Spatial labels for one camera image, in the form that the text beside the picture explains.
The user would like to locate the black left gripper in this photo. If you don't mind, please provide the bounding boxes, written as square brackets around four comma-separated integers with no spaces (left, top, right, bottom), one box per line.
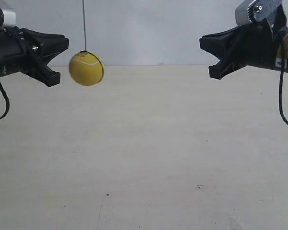
[0,26,69,87]

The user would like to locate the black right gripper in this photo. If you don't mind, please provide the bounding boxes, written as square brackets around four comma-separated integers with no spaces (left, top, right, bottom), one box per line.
[199,23,281,80]

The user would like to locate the yellow tennis ball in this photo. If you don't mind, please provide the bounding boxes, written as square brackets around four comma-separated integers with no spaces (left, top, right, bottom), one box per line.
[69,50,105,86]

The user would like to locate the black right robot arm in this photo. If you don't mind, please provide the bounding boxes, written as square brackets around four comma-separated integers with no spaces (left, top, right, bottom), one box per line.
[199,23,288,80]

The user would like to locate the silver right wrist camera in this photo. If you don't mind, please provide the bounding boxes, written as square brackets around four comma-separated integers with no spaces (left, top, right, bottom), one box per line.
[235,0,282,26]

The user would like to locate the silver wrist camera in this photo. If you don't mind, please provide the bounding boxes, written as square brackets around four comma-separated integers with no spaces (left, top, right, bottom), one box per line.
[0,0,16,27]
[235,0,282,26]

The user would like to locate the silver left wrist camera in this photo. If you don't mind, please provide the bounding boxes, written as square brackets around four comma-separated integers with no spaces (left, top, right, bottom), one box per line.
[0,0,16,27]

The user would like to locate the black left camera cable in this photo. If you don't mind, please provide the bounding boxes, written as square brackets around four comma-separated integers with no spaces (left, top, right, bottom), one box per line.
[0,76,10,121]

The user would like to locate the black hanging string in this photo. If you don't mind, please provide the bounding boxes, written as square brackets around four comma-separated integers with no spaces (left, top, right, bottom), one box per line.
[82,0,88,52]

